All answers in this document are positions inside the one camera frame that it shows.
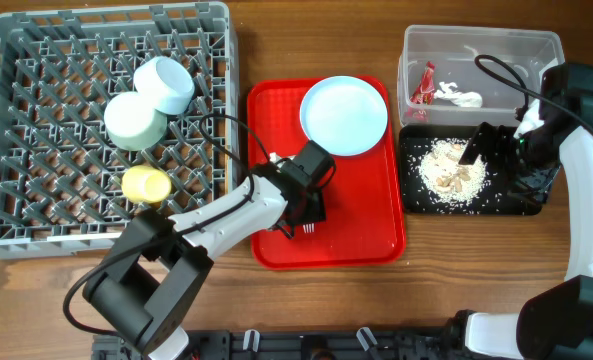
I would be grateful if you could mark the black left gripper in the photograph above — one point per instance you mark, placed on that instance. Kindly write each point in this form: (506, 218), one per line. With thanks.
(315, 211)

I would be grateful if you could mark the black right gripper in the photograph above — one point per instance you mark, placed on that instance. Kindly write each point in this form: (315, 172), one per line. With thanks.
(499, 138)

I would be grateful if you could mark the white napkin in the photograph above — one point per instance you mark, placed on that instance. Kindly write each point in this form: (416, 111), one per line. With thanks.
(450, 92)

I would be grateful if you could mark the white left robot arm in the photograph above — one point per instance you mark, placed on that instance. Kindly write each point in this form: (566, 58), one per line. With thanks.
(150, 277)

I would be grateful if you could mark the white plastic fork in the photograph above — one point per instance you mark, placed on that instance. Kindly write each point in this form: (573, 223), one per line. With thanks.
(309, 228)

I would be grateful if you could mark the small light blue bowl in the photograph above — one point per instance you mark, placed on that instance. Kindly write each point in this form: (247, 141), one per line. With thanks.
(166, 84)

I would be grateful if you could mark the red plastic tray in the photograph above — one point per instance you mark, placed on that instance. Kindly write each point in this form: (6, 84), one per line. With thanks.
(364, 213)

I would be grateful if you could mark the yellow plastic cup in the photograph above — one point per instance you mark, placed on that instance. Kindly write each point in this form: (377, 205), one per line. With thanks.
(145, 184)

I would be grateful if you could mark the red snack wrapper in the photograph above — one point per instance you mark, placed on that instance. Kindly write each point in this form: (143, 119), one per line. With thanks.
(423, 95)

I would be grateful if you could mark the light green bowl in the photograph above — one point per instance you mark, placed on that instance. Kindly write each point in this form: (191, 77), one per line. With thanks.
(132, 123)

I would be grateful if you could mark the clear plastic bin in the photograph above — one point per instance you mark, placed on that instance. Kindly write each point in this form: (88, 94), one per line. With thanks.
(451, 50)

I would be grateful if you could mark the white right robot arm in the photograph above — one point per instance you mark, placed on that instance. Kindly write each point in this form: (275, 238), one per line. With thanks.
(557, 324)

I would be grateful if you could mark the grey plastic dishwasher rack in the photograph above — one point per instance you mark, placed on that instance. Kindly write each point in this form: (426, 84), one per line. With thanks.
(60, 173)

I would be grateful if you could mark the black rectangular tray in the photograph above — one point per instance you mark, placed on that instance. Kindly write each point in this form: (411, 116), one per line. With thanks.
(415, 141)

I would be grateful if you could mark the pile of rice scraps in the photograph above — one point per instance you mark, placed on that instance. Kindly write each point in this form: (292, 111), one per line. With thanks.
(447, 181)

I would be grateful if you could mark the large light blue plate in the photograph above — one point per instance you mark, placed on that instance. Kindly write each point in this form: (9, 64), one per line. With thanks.
(345, 115)

